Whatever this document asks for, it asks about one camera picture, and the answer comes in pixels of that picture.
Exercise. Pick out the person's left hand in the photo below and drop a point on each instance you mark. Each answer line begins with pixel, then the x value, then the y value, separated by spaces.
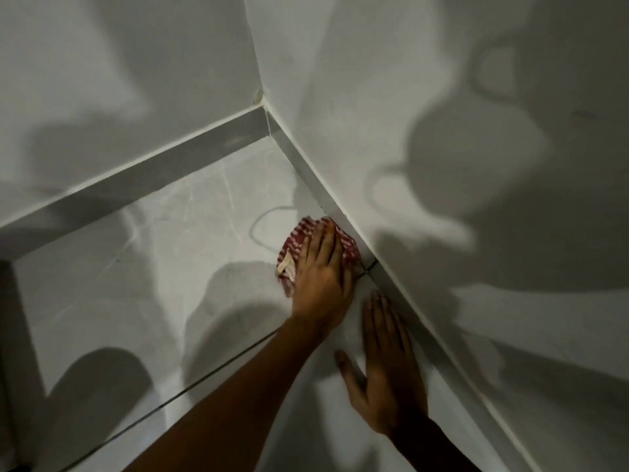
pixel 319 289

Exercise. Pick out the person's left forearm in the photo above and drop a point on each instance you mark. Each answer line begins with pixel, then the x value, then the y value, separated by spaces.
pixel 236 403

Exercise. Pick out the person's right hand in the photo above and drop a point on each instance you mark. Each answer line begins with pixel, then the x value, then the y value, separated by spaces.
pixel 390 383

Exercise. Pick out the grey skirting board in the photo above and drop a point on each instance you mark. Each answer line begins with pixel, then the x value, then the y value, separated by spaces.
pixel 314 189
pixel 147 179

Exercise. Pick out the person's right thumb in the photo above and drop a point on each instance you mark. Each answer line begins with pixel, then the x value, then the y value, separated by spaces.
pixel 349 371

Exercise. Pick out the person's right middle finger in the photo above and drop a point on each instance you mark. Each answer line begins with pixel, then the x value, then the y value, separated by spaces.
pixel 382 324

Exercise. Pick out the person's right forearm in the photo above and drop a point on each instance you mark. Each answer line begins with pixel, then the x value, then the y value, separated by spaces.
pixel 432 449

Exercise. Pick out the red white striped cloth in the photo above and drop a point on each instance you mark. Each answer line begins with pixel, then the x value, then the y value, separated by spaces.
pixel 295 250

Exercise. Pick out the person's right little finger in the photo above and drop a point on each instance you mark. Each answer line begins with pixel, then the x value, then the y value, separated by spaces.
pixel 406 346

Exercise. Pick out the person's left middle finger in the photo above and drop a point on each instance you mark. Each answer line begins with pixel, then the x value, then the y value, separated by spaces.
pixel 326 240

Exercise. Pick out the person's left little finger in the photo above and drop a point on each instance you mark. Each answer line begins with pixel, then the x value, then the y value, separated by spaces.
pixel 301 255

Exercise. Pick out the person's left thumb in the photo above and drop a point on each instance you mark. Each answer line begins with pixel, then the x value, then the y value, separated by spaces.
pixel 349 287

